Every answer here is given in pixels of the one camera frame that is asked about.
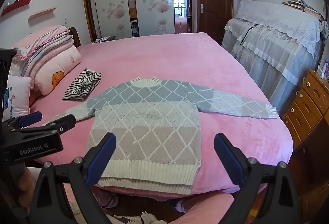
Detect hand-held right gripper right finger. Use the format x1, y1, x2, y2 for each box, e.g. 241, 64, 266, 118
214, 133, 301, 224

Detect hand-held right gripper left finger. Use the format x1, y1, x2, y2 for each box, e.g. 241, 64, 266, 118
29, 133, 117, 224

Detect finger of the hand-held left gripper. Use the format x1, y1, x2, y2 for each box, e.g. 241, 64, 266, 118
3, 111, 43, 130
42, 114, 77, 136

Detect diamond pattern knit sweater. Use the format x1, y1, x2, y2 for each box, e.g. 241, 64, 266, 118
45, 76, 278, 195

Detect white printed cushion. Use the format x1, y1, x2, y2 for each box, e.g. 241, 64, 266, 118
2, 75, 32, 122

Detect black white striped folded garment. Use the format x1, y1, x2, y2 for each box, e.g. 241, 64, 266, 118
62, 68, 102, 101

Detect person's pink clothing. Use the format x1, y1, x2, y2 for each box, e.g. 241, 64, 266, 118
63, 183, 235, 224

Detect pink pillow with orange print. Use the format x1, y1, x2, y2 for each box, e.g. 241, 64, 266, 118
33, 45, 82, 96

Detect stack of folded pink quilts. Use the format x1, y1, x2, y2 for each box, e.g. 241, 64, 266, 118
12, 25, 75, 78

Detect white fluffy rug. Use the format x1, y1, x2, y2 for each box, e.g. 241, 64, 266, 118
113, 211, 165, 224

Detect dark wooden headboard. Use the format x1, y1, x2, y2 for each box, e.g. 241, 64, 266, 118
67, 27, 82, 48

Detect wooden chest of drawers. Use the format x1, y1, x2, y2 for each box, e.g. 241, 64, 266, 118
281, 69, 329, 149

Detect pink fleece bed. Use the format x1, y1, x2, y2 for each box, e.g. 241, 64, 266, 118
12, 32, 294, 200

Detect small bottles on chest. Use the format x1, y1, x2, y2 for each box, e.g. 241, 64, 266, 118
317, 58, 329, 78

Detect stack of books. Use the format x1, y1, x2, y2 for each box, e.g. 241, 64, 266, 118
281, 0, 323, 20

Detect pink wall shelf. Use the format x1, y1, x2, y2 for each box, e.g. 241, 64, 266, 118
28, 7, 57, 21

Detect red wall shelf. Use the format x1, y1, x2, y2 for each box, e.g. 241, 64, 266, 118
1, 0, 34, 17

